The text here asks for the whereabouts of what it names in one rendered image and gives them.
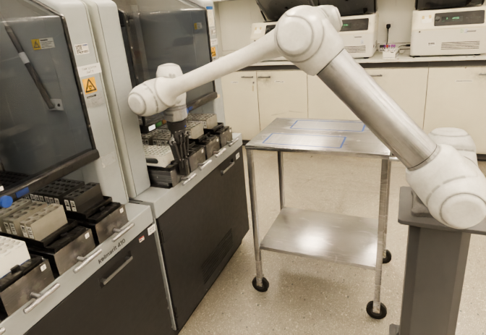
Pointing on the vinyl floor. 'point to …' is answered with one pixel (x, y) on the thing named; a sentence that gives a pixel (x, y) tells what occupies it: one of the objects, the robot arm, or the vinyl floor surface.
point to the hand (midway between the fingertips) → (183, 166)
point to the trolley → (365, 145)
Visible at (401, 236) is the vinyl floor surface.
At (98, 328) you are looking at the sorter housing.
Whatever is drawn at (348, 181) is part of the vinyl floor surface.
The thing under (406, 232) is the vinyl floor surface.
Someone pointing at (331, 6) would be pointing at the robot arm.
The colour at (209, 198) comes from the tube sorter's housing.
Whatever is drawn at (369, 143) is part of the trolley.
